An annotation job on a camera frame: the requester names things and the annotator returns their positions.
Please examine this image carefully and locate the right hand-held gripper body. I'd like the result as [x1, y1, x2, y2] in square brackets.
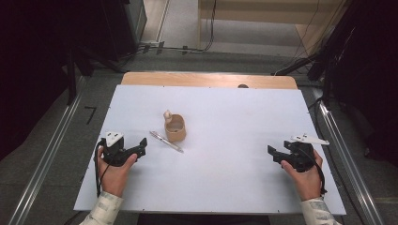
[283, 133, 330, 173]

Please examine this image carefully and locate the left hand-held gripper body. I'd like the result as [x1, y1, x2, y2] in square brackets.
[101, 131, 136, 167]

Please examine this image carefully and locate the silver pen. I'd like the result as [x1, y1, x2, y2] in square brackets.
[148, 130, 185, 154]

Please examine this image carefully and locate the beige cup with figurine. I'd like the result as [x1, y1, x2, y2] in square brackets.
[162, 109, 188, 143]

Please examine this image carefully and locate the person's left hand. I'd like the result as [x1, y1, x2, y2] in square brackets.
[97, 146, 139, 199]

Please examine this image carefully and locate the person's right hand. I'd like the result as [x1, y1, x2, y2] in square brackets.
[280, 149, 324, 202]

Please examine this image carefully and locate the white board sheet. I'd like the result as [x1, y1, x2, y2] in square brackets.
[73, 84, 347, 216]

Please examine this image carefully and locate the black metal stand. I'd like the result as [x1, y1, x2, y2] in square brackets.
[64, 43, 126, 107]

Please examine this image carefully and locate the black stand leg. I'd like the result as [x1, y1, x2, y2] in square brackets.
[270, 53, 317, 77]

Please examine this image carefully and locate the person's dark lap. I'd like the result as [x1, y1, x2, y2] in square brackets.
[136, 213, 270, 225]

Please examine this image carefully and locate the dark curtain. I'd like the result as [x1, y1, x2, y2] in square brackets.
[308, 0, 398, 158]
[0, 0, 106, 162]

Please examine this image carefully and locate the dark cabinet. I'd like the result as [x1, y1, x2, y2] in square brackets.
[101, 0, 148, 62]

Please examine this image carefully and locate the light wooden furniture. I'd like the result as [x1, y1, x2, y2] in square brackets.
[197, 0, 350, 59]

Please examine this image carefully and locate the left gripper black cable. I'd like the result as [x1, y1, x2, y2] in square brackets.
[94, 140, 111, 199]

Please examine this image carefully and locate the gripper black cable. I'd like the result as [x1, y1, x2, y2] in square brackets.
[94, 140, 111, 199]
[298, 146, 329, 195]

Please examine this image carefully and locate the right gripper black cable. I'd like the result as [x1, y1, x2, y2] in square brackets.
[298, 146, 329, 195]

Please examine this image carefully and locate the long metal floor rail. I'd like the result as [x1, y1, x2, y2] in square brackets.
[7, 76, 88, 225]
[314, 88, 378, 225]

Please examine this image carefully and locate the black cable beside table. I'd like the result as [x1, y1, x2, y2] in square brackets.
[307, 97, 368, 225]

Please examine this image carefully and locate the black floor cable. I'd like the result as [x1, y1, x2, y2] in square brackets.
[137, 0, 218, 54]

